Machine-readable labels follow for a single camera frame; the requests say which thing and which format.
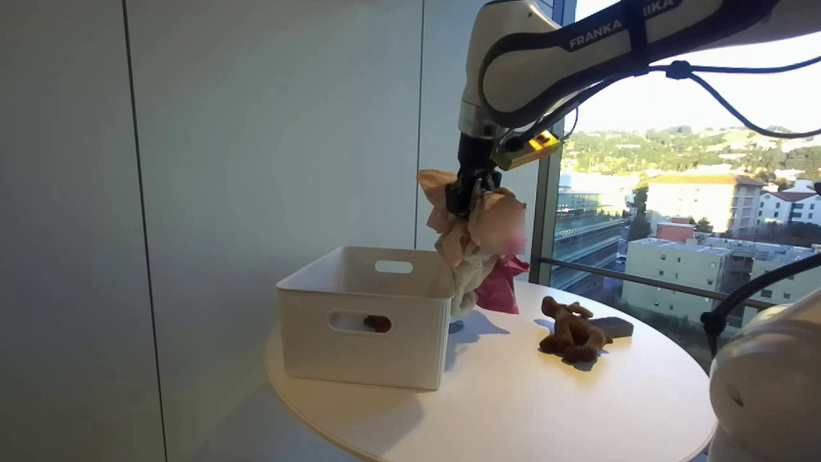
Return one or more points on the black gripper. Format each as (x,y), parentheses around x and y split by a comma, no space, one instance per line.
(478,157)

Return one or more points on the tan plush toy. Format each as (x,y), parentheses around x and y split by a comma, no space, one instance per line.
(478,226)

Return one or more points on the brown plush toy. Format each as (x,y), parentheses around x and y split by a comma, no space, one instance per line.
(574,335)

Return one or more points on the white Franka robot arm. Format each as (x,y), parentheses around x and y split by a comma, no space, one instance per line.
(547,59)

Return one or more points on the white plastic basket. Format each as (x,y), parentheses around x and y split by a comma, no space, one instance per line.
(368,361)

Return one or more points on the dark window railing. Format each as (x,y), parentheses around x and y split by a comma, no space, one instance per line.
(616,276)

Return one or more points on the pale green building outside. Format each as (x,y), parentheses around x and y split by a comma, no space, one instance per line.
(677,271)

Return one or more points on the yellow-roofed building outside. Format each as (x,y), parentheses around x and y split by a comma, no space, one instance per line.
(695,194)

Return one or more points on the white red-roofed building outside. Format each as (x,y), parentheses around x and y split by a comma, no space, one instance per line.
(791,206)

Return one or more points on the blue window frame post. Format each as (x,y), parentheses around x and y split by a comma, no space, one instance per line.
(545,222)

